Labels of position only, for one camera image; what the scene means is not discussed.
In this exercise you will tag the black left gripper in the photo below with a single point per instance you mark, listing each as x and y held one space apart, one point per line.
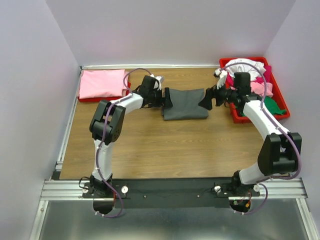
163 101

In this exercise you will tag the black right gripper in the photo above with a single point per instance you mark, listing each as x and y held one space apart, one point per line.
206 102

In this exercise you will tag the grey t shirt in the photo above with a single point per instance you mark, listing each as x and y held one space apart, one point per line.
185 105

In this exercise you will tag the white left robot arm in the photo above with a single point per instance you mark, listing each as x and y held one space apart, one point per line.
107 122

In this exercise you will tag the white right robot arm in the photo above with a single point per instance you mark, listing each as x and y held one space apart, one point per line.
280 154

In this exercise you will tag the magenta t shirt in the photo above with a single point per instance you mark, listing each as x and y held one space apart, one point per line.
267 73

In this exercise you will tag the white t shirt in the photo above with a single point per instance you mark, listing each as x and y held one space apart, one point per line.
245 61

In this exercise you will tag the light pink t shirt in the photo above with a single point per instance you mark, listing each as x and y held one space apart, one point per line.
254 88

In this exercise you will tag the green t shirt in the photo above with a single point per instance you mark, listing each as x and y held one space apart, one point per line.
269 103

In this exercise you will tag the folded red t shirt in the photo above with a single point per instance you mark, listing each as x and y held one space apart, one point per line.
97 99

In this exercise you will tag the folded pink t shirt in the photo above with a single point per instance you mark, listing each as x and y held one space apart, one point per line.
102 84

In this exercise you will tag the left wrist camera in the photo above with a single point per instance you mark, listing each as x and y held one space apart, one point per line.
158 81

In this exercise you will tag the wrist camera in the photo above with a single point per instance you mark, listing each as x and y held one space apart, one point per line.
221 75
158 81

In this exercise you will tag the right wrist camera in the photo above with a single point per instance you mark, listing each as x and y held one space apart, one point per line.
221 75

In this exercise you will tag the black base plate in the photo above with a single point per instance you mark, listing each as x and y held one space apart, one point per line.
158 193

